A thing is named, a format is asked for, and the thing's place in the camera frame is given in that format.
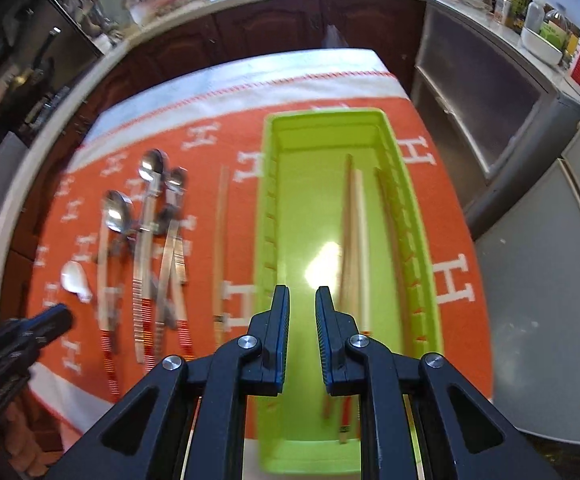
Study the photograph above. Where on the white ceramic soup spoon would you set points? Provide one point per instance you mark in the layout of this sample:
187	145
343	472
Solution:
74	281

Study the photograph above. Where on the light bamboo chopstick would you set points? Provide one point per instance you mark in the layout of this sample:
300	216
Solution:
357	274

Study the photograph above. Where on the large steel soup spoon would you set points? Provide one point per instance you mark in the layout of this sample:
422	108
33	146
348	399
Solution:
152	169

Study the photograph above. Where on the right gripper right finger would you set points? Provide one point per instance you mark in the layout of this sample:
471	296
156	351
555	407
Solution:
419	418

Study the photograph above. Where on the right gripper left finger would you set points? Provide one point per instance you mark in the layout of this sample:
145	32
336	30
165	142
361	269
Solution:
186	420

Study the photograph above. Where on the black wok on stove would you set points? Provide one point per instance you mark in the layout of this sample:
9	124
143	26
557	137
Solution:
27	88

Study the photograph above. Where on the lone bamboo chopstick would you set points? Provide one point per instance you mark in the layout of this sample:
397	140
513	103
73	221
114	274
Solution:
219	255

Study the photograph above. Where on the orange H-pattern table cloth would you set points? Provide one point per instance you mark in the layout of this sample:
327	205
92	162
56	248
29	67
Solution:
215	132

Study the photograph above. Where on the white bowl on counter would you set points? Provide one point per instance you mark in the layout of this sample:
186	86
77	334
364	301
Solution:
540	47

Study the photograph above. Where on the green plastic utensil tray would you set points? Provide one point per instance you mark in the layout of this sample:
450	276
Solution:
297	244

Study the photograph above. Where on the grey refrigerator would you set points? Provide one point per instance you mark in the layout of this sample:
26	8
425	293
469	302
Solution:
530	263

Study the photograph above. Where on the small steel spoon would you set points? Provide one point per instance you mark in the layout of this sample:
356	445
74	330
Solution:
176	182

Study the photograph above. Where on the grey storage cabinet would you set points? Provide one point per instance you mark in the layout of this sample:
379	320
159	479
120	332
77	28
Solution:
498	115

